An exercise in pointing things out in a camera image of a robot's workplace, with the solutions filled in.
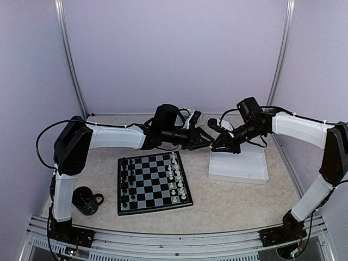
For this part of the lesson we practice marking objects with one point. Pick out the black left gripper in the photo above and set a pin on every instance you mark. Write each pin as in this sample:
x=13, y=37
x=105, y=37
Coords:
x=194, y=142

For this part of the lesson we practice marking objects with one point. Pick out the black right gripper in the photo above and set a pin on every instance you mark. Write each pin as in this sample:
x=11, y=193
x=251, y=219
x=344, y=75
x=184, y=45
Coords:
x=225, y=140

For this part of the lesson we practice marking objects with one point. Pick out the white plastic tray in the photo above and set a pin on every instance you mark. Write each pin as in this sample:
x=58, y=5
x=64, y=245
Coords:
x=249, y=166

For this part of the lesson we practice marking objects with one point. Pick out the black and grey chessboard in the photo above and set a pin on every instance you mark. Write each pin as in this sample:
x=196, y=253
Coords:
x=143, y=184

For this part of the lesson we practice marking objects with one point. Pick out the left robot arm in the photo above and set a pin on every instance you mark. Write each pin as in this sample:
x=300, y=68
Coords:
x=74, y=147

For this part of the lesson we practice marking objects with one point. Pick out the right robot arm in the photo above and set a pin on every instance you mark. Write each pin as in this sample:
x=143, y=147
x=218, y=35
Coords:
x=330, y=138

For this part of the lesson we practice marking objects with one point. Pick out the grey swirl ceramic plate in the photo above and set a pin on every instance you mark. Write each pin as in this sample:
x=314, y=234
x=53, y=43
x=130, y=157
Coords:
x=199, y=121

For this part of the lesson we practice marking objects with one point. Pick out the black mug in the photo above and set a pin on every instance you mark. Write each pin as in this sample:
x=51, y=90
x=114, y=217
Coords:
x=85, y=201

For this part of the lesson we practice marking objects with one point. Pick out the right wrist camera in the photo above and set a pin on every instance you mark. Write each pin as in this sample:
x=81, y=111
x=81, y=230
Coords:
x=219, y=125

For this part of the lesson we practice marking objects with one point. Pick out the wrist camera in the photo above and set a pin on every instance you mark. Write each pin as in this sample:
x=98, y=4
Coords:
x=219, y=125
x=194, y=118

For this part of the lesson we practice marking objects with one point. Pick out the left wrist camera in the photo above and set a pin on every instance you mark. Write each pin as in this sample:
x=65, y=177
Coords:
x=194, y=118

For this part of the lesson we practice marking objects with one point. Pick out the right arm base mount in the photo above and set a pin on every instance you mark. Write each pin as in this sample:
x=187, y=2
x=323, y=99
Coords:
x=278, y=235

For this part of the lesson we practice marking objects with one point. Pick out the aluminium front rail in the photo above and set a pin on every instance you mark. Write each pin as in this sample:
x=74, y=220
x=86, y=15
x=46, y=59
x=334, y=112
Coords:
x=238, y=245

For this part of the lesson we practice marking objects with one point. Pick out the right aluminium frame post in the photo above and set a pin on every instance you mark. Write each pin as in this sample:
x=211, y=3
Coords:
x=282, y=51

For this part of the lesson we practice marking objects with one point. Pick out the aluminium frame post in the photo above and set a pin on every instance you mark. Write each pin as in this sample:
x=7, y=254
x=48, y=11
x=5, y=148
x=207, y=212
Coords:
x=59, y=8
x=282, y=51

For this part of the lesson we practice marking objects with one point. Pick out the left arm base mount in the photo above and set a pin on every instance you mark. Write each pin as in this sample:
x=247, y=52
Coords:
x=67, y=233

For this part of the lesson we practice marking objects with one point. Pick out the left aluminium frame post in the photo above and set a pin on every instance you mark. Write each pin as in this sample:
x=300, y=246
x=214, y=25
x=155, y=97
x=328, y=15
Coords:
x=59, y=8

